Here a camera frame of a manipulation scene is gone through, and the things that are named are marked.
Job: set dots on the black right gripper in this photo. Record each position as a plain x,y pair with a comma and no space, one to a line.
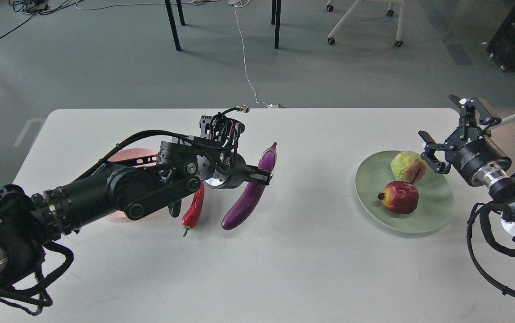
469,147

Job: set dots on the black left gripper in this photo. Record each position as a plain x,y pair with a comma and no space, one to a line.
237,173

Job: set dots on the purple eggplant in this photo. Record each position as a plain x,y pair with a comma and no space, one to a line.
251,195

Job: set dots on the red pomegranate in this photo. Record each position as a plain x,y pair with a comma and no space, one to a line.
399,197

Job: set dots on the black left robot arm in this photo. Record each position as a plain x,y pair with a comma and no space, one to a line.
148,171

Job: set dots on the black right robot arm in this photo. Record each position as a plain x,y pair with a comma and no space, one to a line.
496,217

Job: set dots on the green plate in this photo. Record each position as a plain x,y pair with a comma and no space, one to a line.
435,204

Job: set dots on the red chili pepper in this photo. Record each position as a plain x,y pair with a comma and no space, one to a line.
191,216

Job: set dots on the pink plate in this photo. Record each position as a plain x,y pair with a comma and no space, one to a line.
145,156

